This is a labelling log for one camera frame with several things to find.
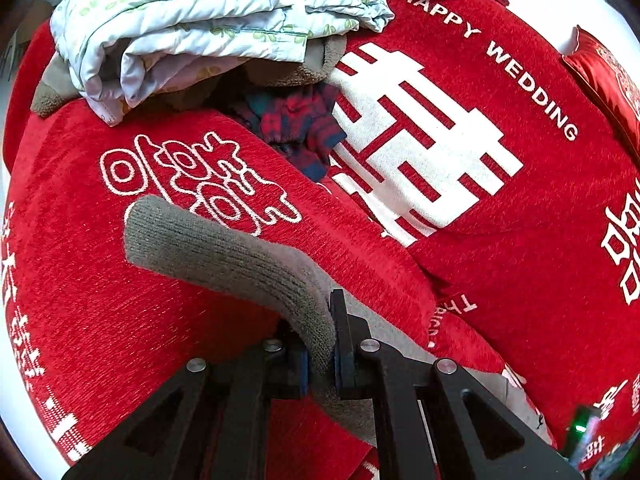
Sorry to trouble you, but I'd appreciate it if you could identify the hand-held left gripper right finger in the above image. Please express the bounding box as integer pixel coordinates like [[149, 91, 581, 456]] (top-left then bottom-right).
[[330, 289, 586, 480]]

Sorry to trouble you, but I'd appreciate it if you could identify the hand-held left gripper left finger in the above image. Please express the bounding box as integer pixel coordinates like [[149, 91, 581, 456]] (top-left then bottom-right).
[[62, 321, 312, 480]]

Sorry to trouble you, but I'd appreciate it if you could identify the grey knit garment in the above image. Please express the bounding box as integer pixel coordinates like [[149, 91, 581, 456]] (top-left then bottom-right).
[[122, 195, 437, 447]]

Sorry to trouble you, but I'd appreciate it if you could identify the red printed sofa cover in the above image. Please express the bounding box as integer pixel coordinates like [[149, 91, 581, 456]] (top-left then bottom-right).
[[2, 0, 640, 480]]

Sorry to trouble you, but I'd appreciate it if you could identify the red blue plaid garment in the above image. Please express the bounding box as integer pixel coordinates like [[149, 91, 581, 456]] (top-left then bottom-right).
[[225, 82, 349, 184]]

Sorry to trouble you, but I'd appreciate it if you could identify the red satin pillow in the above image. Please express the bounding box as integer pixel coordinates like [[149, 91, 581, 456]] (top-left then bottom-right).
[[561, 25, 640, 148]]

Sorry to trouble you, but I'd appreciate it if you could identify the light floral quilt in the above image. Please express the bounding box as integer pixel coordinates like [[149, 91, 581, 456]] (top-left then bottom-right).
[[50, 0, 396, 127]]

